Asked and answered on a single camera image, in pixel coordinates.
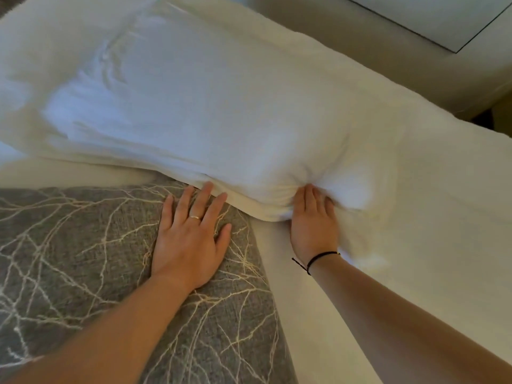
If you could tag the person's right hand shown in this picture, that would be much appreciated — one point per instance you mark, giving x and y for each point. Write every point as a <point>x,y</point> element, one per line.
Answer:
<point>314,231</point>

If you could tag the person's left hand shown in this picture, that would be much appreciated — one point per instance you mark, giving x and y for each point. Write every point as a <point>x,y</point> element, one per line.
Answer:
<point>184,247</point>

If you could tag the person's left little finger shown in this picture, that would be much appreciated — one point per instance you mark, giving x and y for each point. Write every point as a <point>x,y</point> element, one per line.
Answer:
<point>167,211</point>

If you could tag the person's right fingers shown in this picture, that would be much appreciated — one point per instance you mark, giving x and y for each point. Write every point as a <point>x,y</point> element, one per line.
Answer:
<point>312,201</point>

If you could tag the person's left middle finger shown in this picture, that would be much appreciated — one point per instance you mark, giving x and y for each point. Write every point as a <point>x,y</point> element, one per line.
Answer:
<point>202,200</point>

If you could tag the person's left thumb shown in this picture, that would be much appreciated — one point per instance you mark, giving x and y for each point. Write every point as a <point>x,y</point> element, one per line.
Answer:
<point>224,239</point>

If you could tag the white pillow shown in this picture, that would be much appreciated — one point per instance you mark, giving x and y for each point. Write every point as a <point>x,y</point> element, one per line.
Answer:
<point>220,115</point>

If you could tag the person's left forearm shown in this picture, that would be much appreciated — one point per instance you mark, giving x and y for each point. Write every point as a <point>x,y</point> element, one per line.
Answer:
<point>120,335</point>

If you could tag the person's right forearm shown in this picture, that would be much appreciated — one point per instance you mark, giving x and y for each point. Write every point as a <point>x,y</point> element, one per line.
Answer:
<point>384,319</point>

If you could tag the grey branch-patterned bed runner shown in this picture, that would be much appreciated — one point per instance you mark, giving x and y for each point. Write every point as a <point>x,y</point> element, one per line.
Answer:
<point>80,255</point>

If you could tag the white bed sheet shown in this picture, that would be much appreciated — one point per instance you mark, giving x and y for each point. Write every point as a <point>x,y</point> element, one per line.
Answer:
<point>448,203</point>

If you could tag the beige padded headboard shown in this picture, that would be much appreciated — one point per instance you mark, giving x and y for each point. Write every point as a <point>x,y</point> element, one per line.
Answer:
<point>372,47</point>

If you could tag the white panel with dark edge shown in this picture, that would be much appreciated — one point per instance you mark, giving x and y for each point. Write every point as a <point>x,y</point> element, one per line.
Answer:
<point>436,15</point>

